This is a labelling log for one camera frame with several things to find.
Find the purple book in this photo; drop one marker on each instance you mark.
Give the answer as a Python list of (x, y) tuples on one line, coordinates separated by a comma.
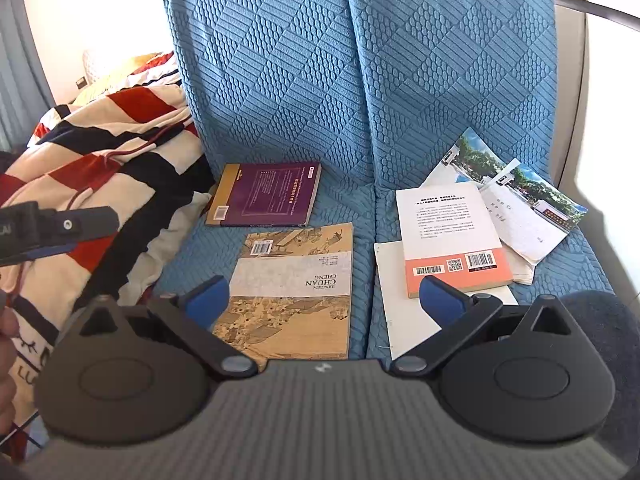
[(270, 195)]

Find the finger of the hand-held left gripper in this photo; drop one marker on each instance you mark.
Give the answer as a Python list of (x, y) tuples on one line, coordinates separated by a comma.
[(80, 222), (47, 251)]

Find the blue textured sofa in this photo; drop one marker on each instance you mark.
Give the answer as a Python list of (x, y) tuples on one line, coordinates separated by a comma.
[(300, 85)]

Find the person's left hand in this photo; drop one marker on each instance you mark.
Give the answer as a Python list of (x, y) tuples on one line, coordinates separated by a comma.
[(6, 375)]

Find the black curved tube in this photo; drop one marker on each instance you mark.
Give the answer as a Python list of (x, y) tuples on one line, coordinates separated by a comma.
[(600, 10)]

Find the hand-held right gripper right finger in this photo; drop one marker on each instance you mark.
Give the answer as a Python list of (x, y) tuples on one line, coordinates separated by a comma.
[(437, 300)]

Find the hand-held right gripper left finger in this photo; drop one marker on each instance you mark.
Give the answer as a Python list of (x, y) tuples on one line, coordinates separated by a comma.
[(212, 300)]

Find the red black white striped blanket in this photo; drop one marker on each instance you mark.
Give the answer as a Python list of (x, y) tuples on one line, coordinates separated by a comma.
[(100, 160)]

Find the wall socket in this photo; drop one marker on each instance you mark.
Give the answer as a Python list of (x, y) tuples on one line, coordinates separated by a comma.
[(81, 81)]

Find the white and orange book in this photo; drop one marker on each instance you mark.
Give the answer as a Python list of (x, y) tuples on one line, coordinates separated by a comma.
[(445, 225)]

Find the patterned bedding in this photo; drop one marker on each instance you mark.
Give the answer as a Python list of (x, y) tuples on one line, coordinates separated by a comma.
[(140, 72)]

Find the white paper sheet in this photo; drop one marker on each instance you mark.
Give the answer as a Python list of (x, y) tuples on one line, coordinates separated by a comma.
[(395, 310)]

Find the grey blue curtain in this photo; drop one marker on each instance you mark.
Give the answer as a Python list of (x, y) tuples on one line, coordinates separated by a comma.
[(20, 70)]

